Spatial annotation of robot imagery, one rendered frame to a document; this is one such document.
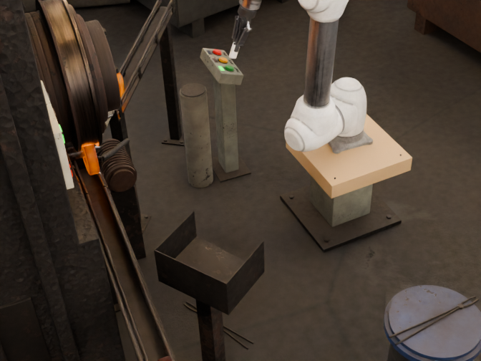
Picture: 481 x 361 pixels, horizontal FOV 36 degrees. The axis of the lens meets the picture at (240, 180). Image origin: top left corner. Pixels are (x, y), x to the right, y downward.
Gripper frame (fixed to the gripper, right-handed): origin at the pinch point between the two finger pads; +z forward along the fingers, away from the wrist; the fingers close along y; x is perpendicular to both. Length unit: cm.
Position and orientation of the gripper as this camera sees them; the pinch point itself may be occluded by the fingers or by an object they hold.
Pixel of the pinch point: (234, 50)
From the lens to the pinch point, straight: 323.6
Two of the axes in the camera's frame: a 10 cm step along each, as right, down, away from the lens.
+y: 3.7, 5.9, -7.2
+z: -2.9, 8.1, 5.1
